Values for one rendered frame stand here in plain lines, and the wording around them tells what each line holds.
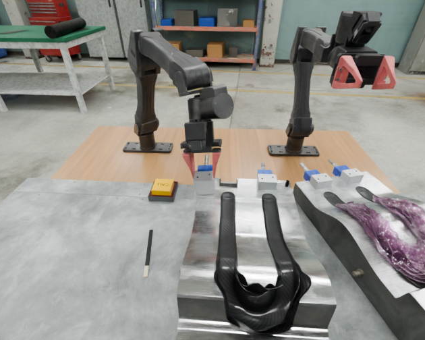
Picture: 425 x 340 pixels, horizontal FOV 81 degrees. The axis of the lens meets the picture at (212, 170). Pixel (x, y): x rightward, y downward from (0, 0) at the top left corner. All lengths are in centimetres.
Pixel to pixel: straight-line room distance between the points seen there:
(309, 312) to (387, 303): 20
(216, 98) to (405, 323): 56
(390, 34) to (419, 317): 615
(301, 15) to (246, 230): 558
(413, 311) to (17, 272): 82
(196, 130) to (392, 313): 53
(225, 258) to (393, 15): 621
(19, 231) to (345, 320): 83
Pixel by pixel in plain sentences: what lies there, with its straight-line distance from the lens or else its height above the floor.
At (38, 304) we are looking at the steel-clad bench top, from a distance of 70.
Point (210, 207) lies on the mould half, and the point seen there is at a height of 89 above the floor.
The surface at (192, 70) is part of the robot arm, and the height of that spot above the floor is 119.
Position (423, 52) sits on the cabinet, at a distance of 631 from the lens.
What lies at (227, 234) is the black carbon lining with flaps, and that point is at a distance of 60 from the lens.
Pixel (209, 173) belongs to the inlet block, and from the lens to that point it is 65.
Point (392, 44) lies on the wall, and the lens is 660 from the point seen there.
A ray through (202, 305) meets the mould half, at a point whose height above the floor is 91.
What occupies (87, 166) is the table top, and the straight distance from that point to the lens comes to 105.
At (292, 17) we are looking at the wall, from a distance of 597.
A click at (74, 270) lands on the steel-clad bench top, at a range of 71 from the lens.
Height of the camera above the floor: 134
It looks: 36 degrees down
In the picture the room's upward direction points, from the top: straight up
